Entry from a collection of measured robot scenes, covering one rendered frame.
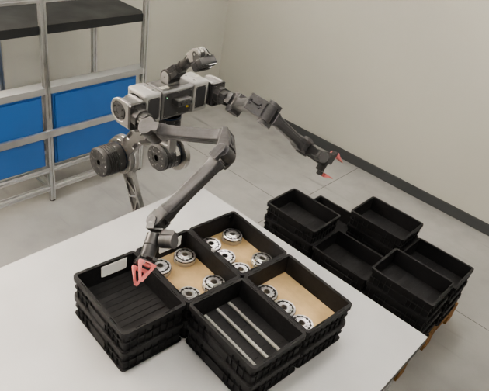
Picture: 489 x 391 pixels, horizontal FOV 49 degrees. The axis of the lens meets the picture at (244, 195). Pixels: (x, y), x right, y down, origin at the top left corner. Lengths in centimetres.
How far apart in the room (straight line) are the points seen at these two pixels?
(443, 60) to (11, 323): 378
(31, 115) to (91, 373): 215
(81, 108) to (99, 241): 152
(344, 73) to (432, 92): 89
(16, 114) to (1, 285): 153
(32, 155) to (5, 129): 31
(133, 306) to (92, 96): 217
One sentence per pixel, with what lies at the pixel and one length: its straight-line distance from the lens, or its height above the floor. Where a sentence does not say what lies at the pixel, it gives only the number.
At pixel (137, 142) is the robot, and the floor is 105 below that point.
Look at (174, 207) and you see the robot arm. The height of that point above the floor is 131.
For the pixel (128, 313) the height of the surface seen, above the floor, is 83.
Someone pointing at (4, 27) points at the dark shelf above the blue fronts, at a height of 135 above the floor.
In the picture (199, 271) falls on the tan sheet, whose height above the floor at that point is 83.
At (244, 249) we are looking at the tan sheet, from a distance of 270.
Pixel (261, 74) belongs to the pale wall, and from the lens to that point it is 594.
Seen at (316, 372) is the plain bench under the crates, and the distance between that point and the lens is 242.
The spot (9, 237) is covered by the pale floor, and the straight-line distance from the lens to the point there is 408.
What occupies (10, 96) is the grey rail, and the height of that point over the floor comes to 93.
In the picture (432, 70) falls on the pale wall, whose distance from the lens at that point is 490.
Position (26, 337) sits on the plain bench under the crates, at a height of 70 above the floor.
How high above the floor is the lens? 252
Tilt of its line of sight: 33 degrees down
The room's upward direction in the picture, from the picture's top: 10 degrees clockwise
